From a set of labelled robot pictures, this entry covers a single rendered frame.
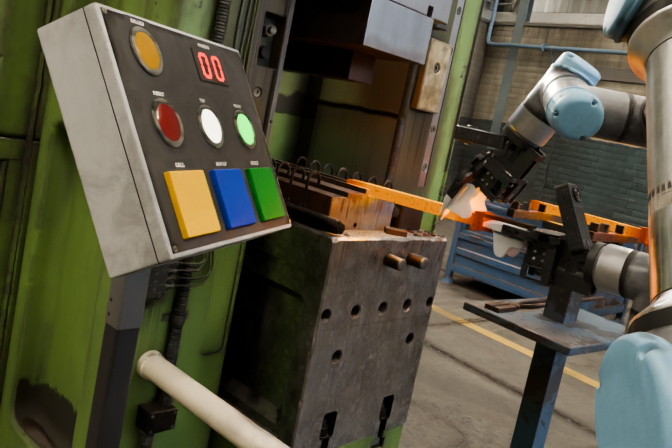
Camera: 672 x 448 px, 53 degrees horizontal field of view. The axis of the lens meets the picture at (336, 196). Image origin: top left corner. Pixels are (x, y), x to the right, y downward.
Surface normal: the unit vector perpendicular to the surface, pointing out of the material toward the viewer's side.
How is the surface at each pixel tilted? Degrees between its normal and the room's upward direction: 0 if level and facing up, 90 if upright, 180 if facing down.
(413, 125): 90
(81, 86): 90
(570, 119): 109
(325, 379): 90
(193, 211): 60
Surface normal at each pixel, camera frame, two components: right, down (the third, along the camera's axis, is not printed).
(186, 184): 0.91, -0.29
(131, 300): 0.72, 0.23
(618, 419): -1.00, -0.10
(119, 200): -0.30, 0.06
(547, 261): -0.67, -0.04
